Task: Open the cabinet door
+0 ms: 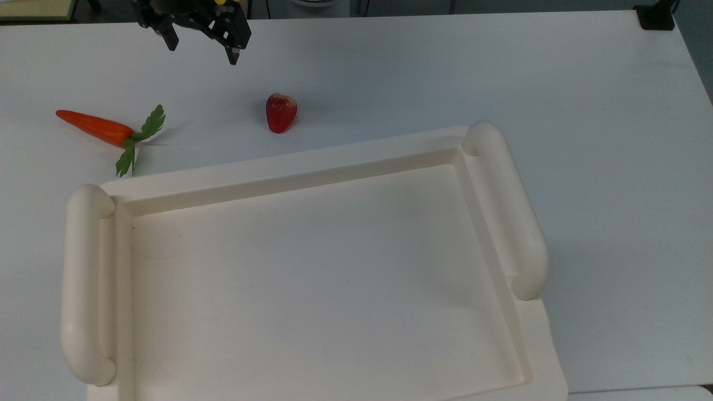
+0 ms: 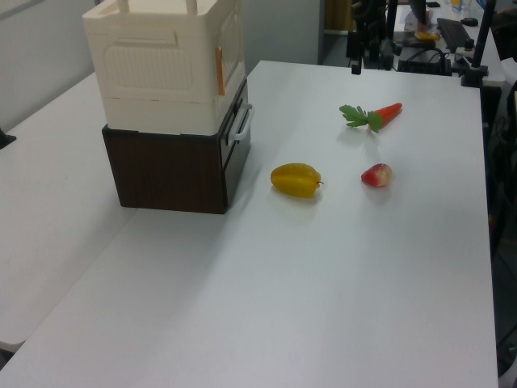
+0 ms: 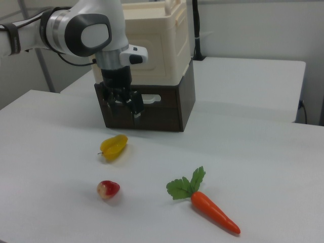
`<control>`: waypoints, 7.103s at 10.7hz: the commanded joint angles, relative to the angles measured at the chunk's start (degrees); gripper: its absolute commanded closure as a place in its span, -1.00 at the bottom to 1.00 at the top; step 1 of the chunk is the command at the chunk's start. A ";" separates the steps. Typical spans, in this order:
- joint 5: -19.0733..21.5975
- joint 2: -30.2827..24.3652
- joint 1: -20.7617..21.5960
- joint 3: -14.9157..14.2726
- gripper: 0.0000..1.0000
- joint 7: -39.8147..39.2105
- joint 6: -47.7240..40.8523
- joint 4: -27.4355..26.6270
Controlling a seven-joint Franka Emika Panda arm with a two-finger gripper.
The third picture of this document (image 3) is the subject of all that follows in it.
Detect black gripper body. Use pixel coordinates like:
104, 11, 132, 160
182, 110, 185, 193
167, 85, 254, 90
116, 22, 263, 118
100, 65, 134, 96

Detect black pole with cable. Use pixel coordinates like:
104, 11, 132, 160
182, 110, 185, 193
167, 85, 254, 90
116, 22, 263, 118
191, 0, 207, 61

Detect grey metal frame post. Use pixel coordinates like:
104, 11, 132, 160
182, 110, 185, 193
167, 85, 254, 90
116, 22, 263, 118
19, 0, 57, 93

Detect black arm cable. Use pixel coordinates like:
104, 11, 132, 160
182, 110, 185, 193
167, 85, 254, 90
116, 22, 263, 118
56, 50, 98, 67

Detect red toy strawberry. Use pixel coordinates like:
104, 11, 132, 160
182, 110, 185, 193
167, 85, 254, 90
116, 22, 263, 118
96, 180, 120, 200

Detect cream plastic cabinet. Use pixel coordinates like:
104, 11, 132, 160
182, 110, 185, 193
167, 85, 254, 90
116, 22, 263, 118
91, 0, 191, 86

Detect black cable at table edge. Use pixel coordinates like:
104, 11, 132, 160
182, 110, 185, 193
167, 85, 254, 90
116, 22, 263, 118
298, 100, 308, 125

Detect orange toy carrot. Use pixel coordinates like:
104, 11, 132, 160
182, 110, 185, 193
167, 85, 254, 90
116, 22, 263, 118
166, 166, 241, 235

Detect dark brown wooden box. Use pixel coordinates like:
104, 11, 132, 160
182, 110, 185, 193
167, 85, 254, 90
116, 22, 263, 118
94, 59, 196, 133

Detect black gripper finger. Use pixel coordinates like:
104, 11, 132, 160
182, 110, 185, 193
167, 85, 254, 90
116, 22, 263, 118
104, 90, 117, 111
126, 91, 145, 119

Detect cream cabinet door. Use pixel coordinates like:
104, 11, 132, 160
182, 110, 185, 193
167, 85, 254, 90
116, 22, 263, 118
126, 32, 170, 82

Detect yellow toy starfruit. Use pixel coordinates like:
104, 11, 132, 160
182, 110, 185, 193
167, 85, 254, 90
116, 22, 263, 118
97, 134, 129, 162

